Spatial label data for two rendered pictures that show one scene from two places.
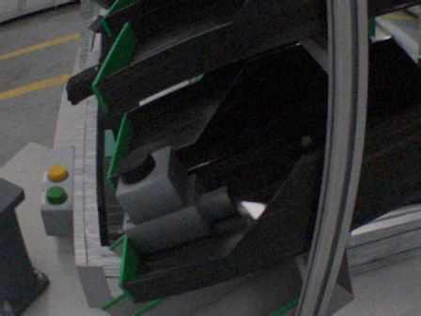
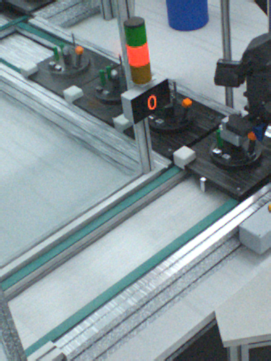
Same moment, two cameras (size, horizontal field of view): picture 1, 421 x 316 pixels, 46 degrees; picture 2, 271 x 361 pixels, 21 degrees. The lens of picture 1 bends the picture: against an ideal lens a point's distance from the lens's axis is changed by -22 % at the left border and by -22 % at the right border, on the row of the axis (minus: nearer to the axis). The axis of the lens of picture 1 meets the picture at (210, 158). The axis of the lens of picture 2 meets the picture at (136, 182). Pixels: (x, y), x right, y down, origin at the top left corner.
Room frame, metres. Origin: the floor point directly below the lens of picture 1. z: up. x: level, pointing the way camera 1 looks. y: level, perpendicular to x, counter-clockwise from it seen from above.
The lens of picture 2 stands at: (1.73, 1.31, 2.20)
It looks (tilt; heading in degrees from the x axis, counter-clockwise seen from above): 39 degrees down; 244
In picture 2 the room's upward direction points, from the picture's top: 9 degrees counter-clockwise
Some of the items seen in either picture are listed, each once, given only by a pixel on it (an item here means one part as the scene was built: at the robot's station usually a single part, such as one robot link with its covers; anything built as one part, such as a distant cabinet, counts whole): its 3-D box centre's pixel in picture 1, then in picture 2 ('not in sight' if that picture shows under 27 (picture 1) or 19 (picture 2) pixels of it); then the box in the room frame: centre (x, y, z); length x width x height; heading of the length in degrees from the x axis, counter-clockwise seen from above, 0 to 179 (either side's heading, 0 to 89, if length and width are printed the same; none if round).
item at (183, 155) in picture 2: not in sight; (184, 158); (0.91, -0.03, 0.97); 0.05 x 0.05 x 0.04; 9
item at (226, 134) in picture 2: not in sight; (231, 126); (0.80, 0.04, 1.06); 0.08 x 0.04 x 0.07; 99
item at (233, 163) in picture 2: not in sight; (235, 151); (0.80, 0.05, 0.98); 0.14 x 0.14 x 0.02
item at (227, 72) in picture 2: not in sight; (239, 67); (0.81, 0.10, 1.27); 0.12 x 0.08 x 0.11; 124
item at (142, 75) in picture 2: not in sight; (140, 70); (1.00, -0.04, 1.28); 0.05 x 0.05 x 0.05
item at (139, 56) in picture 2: not in sight; (138, 51); (1.00, -0.04, 1.33); 0.05 x 0.05 x 0.05
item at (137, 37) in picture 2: not in sight; (135, 33); (1.00, -0.04, 1.38); 0.05 x 0.05 x 0.05
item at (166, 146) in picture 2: not in sight; (168, 108); (0.84, -0.20, 1.01); 0.24 x 0.24 x 0.13; 9
